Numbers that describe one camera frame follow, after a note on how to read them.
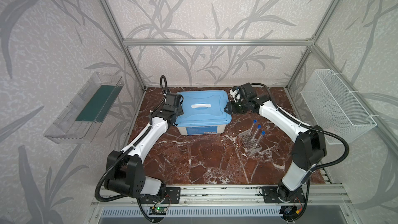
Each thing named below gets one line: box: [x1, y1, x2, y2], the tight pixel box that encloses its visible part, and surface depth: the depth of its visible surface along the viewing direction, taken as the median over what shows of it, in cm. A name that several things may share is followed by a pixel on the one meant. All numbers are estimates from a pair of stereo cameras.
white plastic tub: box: [177, 124, 227, 136], surface depth 90 cm
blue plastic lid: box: [175, 90, 233, 127], surface depth 88 cm
